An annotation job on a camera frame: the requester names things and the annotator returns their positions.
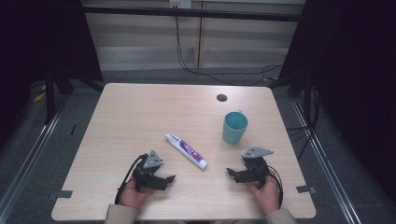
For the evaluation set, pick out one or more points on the black horizontal frame bar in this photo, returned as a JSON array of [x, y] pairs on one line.
[[186, 13]]

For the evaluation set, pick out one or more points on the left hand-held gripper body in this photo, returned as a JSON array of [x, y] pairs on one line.
[[148, 169]]

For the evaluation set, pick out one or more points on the dark curtain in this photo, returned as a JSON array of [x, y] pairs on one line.
[[40, 40], [351, 77]]

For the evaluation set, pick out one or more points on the person's left hand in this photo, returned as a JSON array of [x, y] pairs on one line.
[[134, 195]]

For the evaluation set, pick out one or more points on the person's right hand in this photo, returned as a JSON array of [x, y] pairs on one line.
[[267, 196]]

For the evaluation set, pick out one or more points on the teal plastic cup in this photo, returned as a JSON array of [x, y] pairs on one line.
[[234, 129]]

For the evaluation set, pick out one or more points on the black metal stand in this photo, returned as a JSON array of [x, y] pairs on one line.
[[49, 96]]

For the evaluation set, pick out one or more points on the grey tape strip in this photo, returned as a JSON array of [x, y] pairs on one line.
[[61, 194], [305, 189]]

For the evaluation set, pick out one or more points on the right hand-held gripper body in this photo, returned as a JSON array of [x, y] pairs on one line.
[[256, 166]]

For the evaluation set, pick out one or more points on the white and purple toothpaste tube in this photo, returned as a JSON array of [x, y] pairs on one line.
[[186, 150]]

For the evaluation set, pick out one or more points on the small black floor strip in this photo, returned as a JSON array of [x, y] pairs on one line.
[[73, 129]]

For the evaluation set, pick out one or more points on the white wall power outlet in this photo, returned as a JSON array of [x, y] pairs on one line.
[[180, 3]]

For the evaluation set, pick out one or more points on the round black table grommet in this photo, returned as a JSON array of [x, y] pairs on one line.
[[221, 97]]

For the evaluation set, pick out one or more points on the metal floor rail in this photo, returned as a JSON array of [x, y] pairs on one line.
[[28, 161], [327, 165]]

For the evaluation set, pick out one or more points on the yellow floor tape piece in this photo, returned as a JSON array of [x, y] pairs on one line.
[[39, 97]]

